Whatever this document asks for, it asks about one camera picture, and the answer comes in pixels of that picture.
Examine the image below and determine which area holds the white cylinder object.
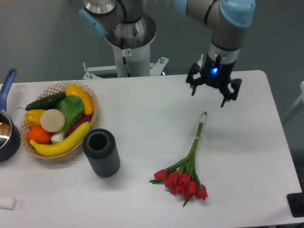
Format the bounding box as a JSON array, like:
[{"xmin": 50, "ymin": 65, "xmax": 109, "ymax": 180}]
[{"xmin": 0, "ymin": 196, "xmax": 17, "ymax": 210}]

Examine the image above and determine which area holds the white frame at right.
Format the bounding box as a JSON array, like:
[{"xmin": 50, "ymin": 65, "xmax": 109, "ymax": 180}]
[{"xmin": 281, "ymin": 81, "xmax": 304, "ymax": 126}]

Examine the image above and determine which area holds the beige round disc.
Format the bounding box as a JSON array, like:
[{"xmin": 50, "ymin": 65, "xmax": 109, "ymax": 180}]
[{"xmin": 40, "ymin": 109, "xmax": 65, "ymax": 133}]

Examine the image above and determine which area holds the woven wicker basket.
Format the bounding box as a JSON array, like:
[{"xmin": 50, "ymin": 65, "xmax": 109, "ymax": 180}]
[{"xmin": 19, "ymin": 81, "xmax": 98, "ymax": 160}]

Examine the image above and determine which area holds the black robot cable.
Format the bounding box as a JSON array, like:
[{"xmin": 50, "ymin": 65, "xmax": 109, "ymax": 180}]
[{"xmin": 120, "ymin": 37, "xmax": 131, "ymax": 77}]

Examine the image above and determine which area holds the green bok choy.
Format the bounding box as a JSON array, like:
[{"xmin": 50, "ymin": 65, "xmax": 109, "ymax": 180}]
[{"xmin": 51, "ymin": 95, "xmax": 84, "ymax": 143}]

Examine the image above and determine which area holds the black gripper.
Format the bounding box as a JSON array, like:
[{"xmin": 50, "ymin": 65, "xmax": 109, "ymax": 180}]
[{"xmin": 186, "ymin": 55, "xmax": 242, "ymax": 107}]

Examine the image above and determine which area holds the green cucumber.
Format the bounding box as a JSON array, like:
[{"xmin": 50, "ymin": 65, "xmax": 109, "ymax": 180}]
[{"xmin": 18, "ymin": 92, "xmax": 66, "ymax": 111}]

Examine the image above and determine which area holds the orange fruit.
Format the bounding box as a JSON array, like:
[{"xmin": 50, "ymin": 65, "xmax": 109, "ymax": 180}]
[{"xmin": 27, "ymin": 126, "xmax": 51, "ymax": 144}]

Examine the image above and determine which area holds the purple eggplant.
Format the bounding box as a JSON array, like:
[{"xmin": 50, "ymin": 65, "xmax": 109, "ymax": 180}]
[{"xmin": 66, "ymin": 115, "xmax": 91, "ymax": 137}]

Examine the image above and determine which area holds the yellow bell pepper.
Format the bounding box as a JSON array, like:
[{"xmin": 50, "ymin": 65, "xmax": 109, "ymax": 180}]
[{"xmin": 24, "ymin": 109, "xmax": 46, "ymax": 128}]

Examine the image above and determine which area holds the dark grey ribbed vase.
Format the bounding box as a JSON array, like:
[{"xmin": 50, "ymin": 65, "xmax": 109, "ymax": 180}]
[{"xmin": 83, "ymin": 128, "xmax": 121, "ymax": 178}]

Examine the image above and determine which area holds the red tulip bouquet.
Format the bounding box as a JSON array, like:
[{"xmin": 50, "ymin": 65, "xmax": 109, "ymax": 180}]
[{"xmin": 149, "ymin": 112, "xmax": 208, "ymax": 207}]

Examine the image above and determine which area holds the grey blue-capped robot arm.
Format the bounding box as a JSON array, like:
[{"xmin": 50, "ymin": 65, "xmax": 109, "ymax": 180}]
[{"xmin": 79, "ymin": 0, "xmax": 256, "ymax": 102}]

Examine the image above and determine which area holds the blue-handled saucepan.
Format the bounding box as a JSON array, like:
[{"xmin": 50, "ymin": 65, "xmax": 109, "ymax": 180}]
[{"xmin": 0, "ymin": 68, "xmax": 20, "ymax": 162}]

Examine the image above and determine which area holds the black device at edge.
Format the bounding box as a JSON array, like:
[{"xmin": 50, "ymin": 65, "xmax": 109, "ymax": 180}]
[{"xmin": 286, "ymin": 192, "xmax": 304, "ymax": 218}]

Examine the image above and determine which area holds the yellow squash at back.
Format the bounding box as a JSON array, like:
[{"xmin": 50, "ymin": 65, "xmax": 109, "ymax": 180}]
[{"xmin": 66, "ymin": 85, "xmax": 94, "ymax": 115}]

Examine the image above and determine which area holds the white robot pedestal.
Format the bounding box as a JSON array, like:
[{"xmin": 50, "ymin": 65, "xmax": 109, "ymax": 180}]
[{"xmin": 83, "ymin": 43, "xmax": 169, "ymax": 79}]

